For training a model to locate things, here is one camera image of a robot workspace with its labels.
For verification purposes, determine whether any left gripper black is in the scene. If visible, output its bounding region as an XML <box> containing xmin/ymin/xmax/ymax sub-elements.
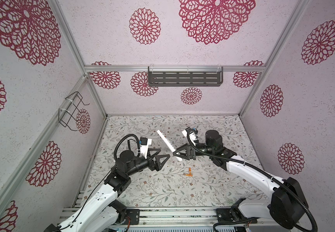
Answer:
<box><xmin>127</xmin><ymin>149</ymin><xmax>169</xmax><ymax>177</ymax></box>

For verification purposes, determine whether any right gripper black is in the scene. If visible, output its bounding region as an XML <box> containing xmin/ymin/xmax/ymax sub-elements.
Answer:
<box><xmin>174</xmin><ymin>143</ymin><xmax>215</xmax><ymax>161</ymax></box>

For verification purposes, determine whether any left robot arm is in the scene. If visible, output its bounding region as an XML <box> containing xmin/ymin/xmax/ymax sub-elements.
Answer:
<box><xmin>45</xmin><ymin>148</ymin><xmax>170</xmax><ymax>232</ymax></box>

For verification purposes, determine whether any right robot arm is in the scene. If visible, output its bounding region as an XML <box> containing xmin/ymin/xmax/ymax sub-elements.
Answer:
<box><xmin>164</xmin><ymin>128</ymin><xmax>317</xmax><ymax>232</ymax></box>

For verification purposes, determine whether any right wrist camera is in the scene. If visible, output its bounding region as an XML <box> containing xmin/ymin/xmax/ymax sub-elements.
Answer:
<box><xmin>182</xmin><ymin>127</ymin><xmax>199</xmax><ymax>145</ymax></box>

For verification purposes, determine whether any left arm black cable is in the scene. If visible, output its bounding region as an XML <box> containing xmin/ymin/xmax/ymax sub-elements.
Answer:
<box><xmin>113</xmin><ymin>134</ymin><xmax>140</xmax><ymax>161</ymax></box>

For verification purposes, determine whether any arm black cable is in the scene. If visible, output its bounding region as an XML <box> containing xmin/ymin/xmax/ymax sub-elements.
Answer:
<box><xmin>186</xmin><ymin>130</ymin><xmax>318</xmax><ymax>232</ymax></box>
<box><xmin>113</xmin><ymin>134</ymin><xmax>140</xmax><ymax>161</ymax></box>

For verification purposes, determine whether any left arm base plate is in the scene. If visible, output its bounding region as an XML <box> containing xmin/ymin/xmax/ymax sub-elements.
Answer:
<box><xmin>120</xmin><ymin>209</ymin><xmax>140</xmax><ymax>226</ymax></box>

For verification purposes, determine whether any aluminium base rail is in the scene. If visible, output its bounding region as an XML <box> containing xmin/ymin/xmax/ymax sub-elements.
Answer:
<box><xmin>56</xmin><ymin>206</ymin><xmax>301</xmax><ymax>230</ymax></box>

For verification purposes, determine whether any grey wall shelf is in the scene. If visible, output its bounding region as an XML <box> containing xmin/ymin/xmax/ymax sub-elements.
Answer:
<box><xmin>147</xmin><ymin>67</ymin><xmax>224</xmax><ymax>87</ymax></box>

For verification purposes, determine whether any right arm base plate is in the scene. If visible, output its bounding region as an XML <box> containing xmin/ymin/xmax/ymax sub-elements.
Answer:
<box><xmin>216</xmin><ymin>208</ymin><xmax>258</xmax><ymax>224</ymax></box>

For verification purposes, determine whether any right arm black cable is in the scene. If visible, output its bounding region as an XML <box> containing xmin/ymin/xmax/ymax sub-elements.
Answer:
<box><xmin>186</xmin><ymin>130</ymin><xmax>318</xmax><ymax>232</ymax></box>

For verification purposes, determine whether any black wire wall rack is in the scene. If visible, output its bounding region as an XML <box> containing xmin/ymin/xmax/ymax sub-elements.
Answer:
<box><xmin>57</xmin><ymin>91</ymin><xmax>91</xmax><ymax>134</ymax></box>

